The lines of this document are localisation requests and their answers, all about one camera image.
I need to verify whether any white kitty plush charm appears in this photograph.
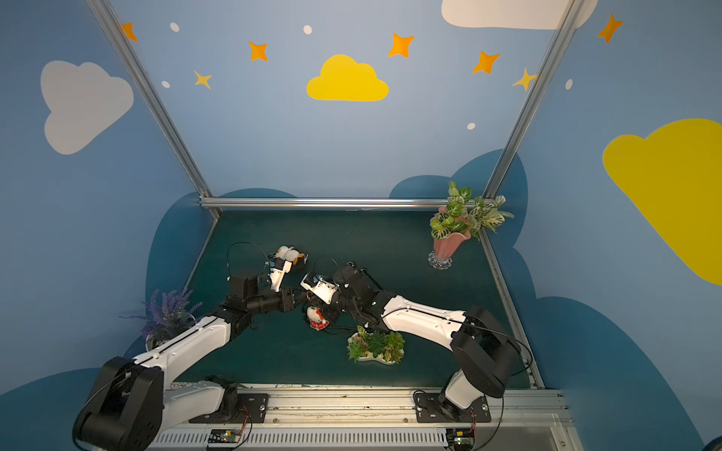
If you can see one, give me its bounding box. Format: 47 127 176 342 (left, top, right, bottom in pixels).
306 306 330 331

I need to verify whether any black leather handbag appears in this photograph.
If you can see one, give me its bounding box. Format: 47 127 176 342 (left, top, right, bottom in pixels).
331 261 396 332

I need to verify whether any penguin plush charm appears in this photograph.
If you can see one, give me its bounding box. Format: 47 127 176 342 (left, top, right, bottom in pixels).
273 245 308 265

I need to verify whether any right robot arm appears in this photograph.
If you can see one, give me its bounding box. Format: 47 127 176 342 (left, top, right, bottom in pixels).
301 262 526 410

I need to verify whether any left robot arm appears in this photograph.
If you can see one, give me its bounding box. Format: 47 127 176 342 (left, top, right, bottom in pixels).
71 278 305 450

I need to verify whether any succulent plants white tray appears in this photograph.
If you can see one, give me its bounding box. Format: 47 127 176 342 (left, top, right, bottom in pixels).
347 326 405 365

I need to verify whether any purple lavender plant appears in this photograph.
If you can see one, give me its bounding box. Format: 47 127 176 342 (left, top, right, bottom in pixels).
121 289 203 351

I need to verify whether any pink vase with plant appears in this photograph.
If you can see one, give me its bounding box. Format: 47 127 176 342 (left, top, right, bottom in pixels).
428 182 513 271

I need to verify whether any left green circuit board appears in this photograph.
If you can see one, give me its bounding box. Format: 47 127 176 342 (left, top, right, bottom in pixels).
207 430 244 447

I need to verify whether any green circuit board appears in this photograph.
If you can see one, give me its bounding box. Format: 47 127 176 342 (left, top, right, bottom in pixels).
446 428 476 451
207 430 244 447

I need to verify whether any right green circuit board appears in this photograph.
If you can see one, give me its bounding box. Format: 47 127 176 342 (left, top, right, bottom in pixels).
446 428 476 451

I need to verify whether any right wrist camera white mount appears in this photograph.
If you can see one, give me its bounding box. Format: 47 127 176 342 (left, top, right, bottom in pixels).
301 272 338 306

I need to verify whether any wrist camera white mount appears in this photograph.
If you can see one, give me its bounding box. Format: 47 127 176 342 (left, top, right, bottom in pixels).
269 257 293 292
301 272 338 306

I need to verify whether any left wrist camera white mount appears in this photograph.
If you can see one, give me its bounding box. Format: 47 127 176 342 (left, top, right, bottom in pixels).
269 257 293 292

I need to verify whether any aluminium back rail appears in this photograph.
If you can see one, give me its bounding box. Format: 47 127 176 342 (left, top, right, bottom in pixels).
200 197 447 210

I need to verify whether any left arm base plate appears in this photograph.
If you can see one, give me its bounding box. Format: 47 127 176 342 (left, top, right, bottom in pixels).
189 393 269 425

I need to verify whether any front aluminium rail bench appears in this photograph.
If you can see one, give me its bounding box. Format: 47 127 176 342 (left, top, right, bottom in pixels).
148 384 583 450

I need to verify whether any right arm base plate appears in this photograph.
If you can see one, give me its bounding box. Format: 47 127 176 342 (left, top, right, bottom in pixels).
412 390 492 424

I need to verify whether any aluminium left post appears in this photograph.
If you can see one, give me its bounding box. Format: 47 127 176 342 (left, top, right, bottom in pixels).
85 0 214 205

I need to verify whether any aluminium post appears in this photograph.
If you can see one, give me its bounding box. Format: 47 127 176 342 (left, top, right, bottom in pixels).
85 0 214 205
483 0 585 198

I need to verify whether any aluminium right post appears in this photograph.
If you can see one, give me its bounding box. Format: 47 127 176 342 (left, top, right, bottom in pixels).
483 0 585 198

